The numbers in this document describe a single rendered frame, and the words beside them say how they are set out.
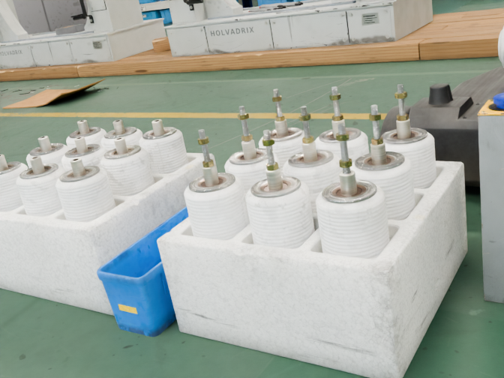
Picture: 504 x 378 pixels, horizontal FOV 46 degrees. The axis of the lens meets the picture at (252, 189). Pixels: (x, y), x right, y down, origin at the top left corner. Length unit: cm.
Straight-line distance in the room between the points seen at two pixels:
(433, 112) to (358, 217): 58
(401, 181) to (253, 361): 36
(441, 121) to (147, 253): 66
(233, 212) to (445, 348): 37
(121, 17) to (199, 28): 81
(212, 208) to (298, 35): 238
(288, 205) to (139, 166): 44
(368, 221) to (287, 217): 12
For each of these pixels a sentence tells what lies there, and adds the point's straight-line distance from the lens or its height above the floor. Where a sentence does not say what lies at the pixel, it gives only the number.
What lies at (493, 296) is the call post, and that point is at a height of 1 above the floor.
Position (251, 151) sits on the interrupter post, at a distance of 103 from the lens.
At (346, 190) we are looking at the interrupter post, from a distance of 82.
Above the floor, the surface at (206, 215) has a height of 22.
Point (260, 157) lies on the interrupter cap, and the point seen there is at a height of 25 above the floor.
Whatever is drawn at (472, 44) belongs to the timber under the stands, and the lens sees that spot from 282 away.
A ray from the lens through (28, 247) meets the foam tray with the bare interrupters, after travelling 126.
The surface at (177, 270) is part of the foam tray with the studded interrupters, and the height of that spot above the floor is 13.
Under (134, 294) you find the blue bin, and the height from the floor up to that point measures 9.
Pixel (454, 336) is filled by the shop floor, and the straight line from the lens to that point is 97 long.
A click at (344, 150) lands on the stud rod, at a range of 81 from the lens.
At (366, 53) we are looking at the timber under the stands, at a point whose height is 5.
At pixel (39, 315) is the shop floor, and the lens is 126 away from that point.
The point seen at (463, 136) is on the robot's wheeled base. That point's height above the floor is 16.
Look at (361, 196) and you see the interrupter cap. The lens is 81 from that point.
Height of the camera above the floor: 58
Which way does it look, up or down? 21 degrees down
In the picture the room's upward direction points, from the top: 10 degrees counter-clockwise
